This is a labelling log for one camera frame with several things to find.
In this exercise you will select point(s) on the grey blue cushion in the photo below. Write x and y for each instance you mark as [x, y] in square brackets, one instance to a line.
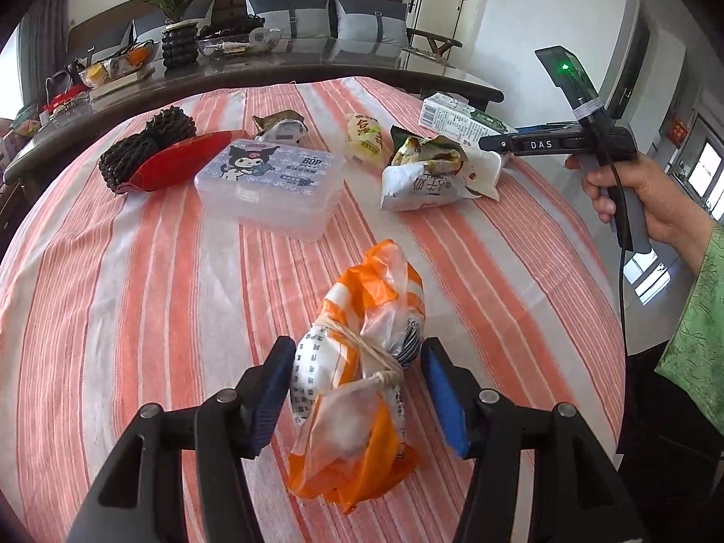
[370, 22]
[150, 25]
[283, 14]

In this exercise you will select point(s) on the clear plastic box cartoon print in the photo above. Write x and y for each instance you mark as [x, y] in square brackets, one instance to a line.
[266, 181]

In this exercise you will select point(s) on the grey curtain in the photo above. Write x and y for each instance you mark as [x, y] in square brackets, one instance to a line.
[45, 17]

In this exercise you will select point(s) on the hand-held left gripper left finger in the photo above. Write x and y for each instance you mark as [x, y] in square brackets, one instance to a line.
[271, 393]

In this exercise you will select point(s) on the yellow snack packet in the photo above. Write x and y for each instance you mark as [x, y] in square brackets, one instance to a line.
[365, 138]

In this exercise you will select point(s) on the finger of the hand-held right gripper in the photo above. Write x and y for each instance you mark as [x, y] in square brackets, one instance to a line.
[498, 144]
[543, 129]

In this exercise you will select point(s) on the person's right hand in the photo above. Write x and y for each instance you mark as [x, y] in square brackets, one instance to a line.
[667, 203]

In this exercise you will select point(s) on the dark wooden coffee table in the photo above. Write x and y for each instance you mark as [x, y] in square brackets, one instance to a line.
[350, 65]

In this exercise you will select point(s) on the crumpled grey wrapper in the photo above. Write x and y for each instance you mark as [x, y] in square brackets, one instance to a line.
[283, 127]

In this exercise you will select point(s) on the glass fruit bowl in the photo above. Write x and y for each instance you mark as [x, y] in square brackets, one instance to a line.
[121, 59]

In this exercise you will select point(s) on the white green milk carton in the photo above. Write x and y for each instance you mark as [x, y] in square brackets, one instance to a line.
[452, 116]

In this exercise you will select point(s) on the orange white plastic bag bundle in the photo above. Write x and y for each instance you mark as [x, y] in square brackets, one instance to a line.
[362, 384]

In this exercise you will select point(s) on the white green snack bag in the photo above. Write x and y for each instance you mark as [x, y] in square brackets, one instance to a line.
[424, 181]

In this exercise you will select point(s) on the red snack bag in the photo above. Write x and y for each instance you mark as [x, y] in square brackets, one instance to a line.
[175, 167]

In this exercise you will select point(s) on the person's right forearm green sleeve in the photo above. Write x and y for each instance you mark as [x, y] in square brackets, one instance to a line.
[698, 339]

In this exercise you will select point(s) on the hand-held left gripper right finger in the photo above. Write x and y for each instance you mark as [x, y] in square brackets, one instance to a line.
[444, 401]

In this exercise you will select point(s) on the glass tray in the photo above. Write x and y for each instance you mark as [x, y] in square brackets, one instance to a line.
[226, 45]

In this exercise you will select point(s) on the red wall decoration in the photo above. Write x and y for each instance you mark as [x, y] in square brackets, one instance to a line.
[677, 130]

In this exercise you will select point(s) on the white tape roll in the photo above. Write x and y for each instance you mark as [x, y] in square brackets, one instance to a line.
[258, 37]

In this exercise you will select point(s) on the orange white striped tablecloth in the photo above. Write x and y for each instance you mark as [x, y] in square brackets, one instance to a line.
[141, 305]

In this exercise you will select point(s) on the black ribbed vase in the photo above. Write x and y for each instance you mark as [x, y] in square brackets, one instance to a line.
[179, 45]

